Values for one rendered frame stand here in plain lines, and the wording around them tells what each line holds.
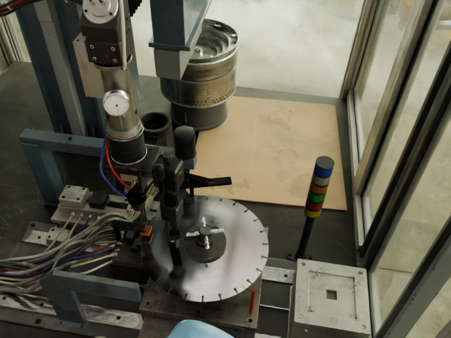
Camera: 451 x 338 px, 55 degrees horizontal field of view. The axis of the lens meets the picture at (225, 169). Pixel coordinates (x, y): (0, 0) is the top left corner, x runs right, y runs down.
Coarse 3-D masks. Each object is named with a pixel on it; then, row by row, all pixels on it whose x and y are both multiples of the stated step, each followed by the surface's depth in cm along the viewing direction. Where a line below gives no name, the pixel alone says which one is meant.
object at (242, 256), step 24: (192, 216) 119; (216, 216) 119; (240, 216) 119; (144, 240) 113; (168, 240) 113; (240, 240) 114; (264, 240) 114; (144, 264) 108; (168, 264) 108; (192, 264) 108; (216, 264) 108; (240, 264) 108; (264, 264) 109; (168, 288) 103; (192, 288) 103; (216, 288) 103; (240, 288) 104
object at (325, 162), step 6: (324, 156) 107; (318, 162) 105; (324, 162) 105; (330, 162) 105; (318, 168) 105; (324, 168) 104; (330, 168) 104; (318, 174) 106; (324, 174) 105; (330, 174) 106
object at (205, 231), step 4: (204, 220) 112; (204, 224) 111; (200, 228) 109; (204, 228) 109; (208, 228) 109; (192, 232) 109; (196, 232) 109; (200, 232) 108; (204, 232) 108; (208, 232) 108; (212, 232) 109; (216, 232) 109; (220, 232) 110; (188, 236) 109; (200, 236) 109; (204, 236) 108; (208, 236) 109; (204, 240) 108; (208, 240) 110; (208, 244) 107; (208, 248) 106
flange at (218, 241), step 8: (208, 224) 116; (184, 240) 112; (192, 240) 112; (200, 240) 110; (216, 240) 112; (224, 240) 112; (192, 248) 110; (200, 248) 110; (216, 248) 110; (224, 248) 111; (192, 256) 109; (200, 256) 109; (208, 256) 109; (216, 256) 109
